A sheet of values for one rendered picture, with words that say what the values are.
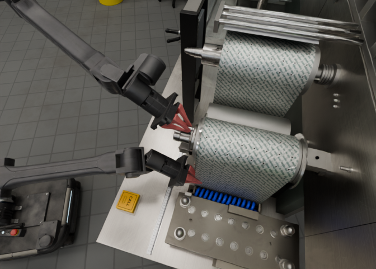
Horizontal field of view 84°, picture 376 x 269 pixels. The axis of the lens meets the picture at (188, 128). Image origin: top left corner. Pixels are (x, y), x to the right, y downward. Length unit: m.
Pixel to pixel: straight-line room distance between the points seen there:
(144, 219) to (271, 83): 0.66
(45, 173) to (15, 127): 2.03
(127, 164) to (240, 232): 0.41
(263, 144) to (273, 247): 0.36
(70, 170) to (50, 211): 1.16
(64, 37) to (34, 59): 2.71
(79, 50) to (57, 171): 0.33
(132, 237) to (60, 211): 0.97
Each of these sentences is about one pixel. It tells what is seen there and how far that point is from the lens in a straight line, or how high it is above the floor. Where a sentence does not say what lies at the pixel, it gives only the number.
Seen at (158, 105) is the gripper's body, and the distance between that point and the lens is 0.53.
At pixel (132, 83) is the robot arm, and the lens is 0.52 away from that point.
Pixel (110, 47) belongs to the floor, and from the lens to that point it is 3.13.
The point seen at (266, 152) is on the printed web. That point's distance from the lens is 0.54.
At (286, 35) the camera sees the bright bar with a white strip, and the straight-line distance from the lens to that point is 0.64.
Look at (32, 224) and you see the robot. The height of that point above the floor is 0.26.
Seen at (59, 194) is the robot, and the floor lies 0.24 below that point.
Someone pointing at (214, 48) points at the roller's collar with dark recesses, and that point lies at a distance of 0.66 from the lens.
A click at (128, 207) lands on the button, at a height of 0.92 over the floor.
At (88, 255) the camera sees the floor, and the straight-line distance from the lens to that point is 1.90.
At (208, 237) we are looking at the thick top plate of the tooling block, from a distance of 0.75.
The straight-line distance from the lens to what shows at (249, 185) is 0.65.
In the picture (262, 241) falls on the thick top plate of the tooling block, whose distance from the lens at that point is 0.77.
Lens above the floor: 1.76
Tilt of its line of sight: 58 degrees down
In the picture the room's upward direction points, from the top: straight up
